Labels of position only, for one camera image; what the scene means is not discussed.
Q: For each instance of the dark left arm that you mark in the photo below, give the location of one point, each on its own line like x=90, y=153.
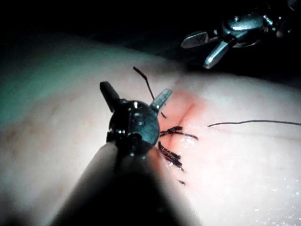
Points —
x=131, y=193

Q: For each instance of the right arm needle driver jaw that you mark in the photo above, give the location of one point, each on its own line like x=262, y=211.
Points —
x=216, y=55
x=197, y=39

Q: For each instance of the left arm needle driver jaw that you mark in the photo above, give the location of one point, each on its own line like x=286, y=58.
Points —
x=110, y=95
x=162, y=99

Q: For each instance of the black thread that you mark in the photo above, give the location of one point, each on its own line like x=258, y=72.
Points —
x=258, y=121

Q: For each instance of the black stitching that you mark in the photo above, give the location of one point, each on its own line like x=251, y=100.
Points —
x=171, y=156

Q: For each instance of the right arm needle driver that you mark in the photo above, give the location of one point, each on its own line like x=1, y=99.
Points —
x=247, y=23

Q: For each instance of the tissue pad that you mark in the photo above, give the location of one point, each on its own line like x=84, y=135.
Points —
x=235, y=164

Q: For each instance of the left arm needle driver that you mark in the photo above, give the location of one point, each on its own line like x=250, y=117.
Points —
x=138, y=127

